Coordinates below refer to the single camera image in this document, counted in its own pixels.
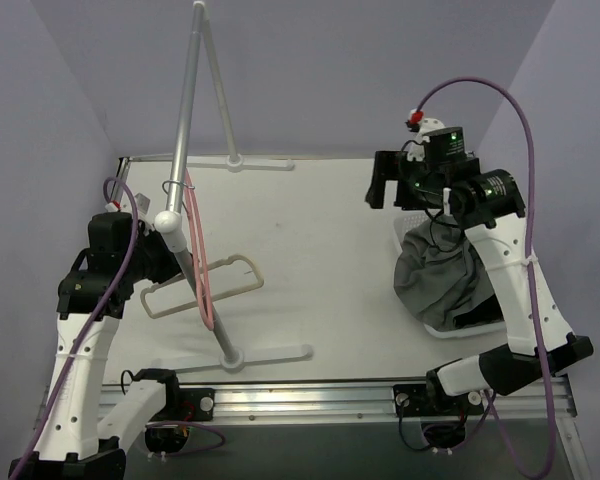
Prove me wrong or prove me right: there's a pink plastic hanger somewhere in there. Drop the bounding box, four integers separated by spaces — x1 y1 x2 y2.
184 170 215 331

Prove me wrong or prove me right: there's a wooden multi-bar hanger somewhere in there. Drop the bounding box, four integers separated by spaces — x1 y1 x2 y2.
139 253 265 320

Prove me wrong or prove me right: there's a grey pleated skirt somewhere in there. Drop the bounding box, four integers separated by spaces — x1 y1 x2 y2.
392 212 504 336

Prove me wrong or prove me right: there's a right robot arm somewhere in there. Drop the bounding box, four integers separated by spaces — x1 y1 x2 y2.
365 126 594 413

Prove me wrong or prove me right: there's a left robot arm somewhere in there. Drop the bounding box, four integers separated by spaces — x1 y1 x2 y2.
9 211 182 479

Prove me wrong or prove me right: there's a silver clothes rack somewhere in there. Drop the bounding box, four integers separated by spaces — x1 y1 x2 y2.
152 1 314 372

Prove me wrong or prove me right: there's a white plastic basket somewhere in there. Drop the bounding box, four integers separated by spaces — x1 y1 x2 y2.
392 214 506 341

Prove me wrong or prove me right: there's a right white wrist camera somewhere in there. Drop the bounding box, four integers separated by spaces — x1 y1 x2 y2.
401 109 447 164

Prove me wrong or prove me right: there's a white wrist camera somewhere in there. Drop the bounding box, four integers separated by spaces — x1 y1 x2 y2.
401 109 447 164
105 193 153 235

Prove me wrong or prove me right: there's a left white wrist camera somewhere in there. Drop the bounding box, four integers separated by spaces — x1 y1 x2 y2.
105 193 153 235

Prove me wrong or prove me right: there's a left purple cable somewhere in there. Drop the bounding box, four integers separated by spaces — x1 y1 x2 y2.
7 177 140 480

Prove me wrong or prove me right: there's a purple cable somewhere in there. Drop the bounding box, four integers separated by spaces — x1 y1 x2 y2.
7 177 140 480
414 77 556 479

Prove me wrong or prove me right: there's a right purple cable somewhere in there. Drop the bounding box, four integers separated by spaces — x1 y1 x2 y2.
414 77 556 479

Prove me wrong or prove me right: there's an aluminium mounting rail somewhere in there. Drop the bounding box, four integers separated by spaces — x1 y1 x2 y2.
96 377 578 427

